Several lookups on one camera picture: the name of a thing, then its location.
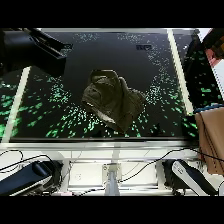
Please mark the heap of clothes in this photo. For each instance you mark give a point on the heap of clothes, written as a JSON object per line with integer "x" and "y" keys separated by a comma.
{"x": 216, "y": 46}

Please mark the olive green garment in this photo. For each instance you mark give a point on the olive green garment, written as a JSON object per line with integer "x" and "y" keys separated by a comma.
{"x": 111, "y": 98}

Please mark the silver frame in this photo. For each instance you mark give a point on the silver frame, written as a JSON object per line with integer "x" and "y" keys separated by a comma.
{"x": 100, "y": 145}

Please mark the brown garment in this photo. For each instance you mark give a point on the brown garment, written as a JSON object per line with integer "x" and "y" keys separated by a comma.
{"x": 211, "y": 140}

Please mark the blue garment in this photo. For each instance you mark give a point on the blue garment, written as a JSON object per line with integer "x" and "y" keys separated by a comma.
{"x": 210, "y": 107}

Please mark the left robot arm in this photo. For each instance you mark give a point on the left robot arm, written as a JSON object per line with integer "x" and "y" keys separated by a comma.
{"x": 23, "y": 50}

